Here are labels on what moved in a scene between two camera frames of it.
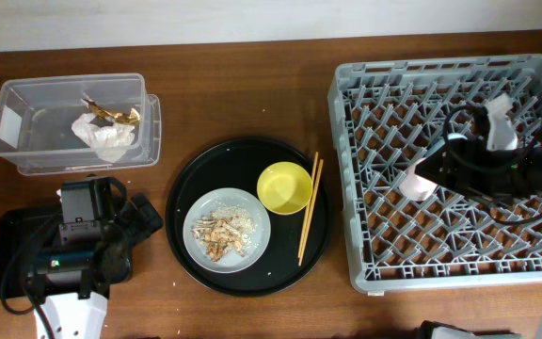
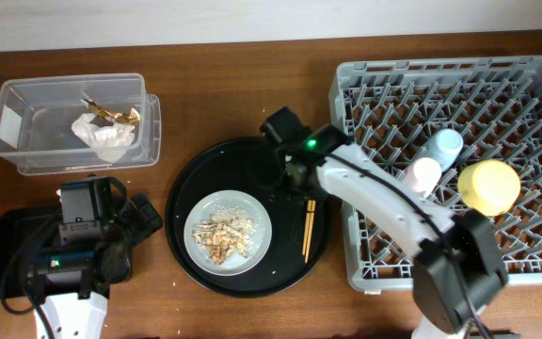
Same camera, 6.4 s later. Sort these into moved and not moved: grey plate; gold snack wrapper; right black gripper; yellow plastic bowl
Moved: yellow plastic bowl; right black gripper
Not moved: grey plate; gold snack wrapper
